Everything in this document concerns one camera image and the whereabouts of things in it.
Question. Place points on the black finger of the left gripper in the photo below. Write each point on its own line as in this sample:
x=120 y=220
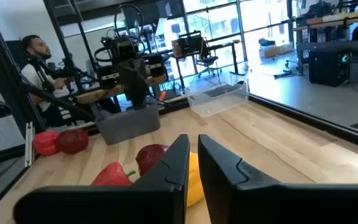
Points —
x=141 y=95
x=134 y=95

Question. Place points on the black office chair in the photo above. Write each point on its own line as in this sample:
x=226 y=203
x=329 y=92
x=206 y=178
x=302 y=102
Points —
x=208 y=60

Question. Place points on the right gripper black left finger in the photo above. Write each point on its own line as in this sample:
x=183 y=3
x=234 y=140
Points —
x=166 y=199

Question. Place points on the white metal bracket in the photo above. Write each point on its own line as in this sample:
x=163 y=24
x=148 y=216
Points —
x=29 y=144

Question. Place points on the black table edge rail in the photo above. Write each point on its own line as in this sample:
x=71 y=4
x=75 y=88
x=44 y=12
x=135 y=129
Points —
x=306 y=121

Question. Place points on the desk with black equipment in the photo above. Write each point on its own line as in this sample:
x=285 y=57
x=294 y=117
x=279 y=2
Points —
x=191 y=46

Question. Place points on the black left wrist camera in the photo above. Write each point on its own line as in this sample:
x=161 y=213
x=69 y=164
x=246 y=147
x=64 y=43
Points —
x=125 y=49

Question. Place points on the clear plastic bin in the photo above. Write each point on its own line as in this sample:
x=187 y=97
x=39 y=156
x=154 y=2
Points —
x=219 y=102

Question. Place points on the dark red apple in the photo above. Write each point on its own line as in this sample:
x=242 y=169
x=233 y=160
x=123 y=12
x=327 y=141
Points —
x=72 y=141
x=149 y=157

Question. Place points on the black aluminium frame post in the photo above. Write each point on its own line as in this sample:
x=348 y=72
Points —
x=11 y=77

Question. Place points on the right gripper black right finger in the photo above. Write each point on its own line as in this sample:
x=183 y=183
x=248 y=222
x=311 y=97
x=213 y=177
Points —
x=228 y=193

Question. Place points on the grey plastic bin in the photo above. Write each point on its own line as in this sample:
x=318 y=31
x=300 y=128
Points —
x=129 y=126

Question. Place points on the red bell pepper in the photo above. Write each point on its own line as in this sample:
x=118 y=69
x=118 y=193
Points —
x=46 y=143
x=112 y=177

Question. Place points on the person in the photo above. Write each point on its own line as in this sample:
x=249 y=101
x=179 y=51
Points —
x=34 y=76

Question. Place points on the cardboard box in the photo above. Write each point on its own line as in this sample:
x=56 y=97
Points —
x=275 y=50

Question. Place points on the yellow bell pepper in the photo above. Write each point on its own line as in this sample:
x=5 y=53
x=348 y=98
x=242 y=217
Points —
x=194 y=183

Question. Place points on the grey workbench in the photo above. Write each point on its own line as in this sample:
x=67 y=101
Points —
x=331 y=45

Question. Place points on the black computer tower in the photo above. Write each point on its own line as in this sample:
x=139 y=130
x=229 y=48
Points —
x=328 y=67

